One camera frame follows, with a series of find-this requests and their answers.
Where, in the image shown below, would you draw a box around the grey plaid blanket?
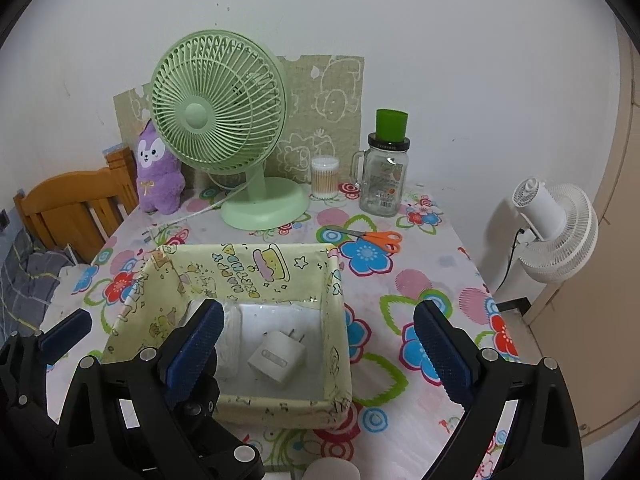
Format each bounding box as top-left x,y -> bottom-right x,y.
0,225 -> 76,336

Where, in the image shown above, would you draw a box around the black fan power cable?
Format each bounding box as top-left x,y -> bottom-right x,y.
492,230 -> 526,301

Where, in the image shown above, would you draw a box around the bagged white cable bundle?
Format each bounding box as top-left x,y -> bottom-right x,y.
182,300 -> 243,381

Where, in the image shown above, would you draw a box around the white charger plug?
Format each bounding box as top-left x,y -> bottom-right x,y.
247,330 -> 307,387

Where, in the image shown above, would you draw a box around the white desk fan cable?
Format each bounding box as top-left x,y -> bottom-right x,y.
142,180 -> 251,236

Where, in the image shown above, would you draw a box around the beige wooden cabinet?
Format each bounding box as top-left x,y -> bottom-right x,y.
525,20 -> 640,446

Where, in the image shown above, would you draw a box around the orange handled scissors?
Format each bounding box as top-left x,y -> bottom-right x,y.
325,227 -> 403,253

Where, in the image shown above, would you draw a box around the white standing fan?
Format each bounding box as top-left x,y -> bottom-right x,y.
511,176 -> 599,282

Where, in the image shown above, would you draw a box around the green plastic cup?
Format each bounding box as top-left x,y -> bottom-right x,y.
376,108 -> 409,141

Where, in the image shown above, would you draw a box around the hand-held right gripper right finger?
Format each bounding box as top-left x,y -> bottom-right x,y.
412,300 -> 586,480

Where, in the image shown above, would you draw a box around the clear cotton swab jar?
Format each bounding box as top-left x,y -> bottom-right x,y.
310,156 -> 341,200

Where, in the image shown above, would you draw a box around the glass mug jar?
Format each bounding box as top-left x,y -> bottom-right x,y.
351,132 -> 412,218

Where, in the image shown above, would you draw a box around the green desk fan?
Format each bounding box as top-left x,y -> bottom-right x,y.
150,30 -> 311,231

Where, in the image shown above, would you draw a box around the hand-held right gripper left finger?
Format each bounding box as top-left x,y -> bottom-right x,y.
52,299 -> 226,480

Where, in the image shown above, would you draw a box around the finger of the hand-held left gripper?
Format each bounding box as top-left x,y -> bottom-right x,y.
165,380 -> 266,480
0,308 -> 94,480

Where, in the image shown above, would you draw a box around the beige cartoon wall sheet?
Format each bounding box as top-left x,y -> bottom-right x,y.
112,54 -> 364,193

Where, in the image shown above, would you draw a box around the cartoon print fabric storage box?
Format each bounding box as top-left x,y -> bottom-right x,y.
102,242 -> 353,428

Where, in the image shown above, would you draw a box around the purple plush toy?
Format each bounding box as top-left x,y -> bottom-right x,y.
136,121 -> 185,215

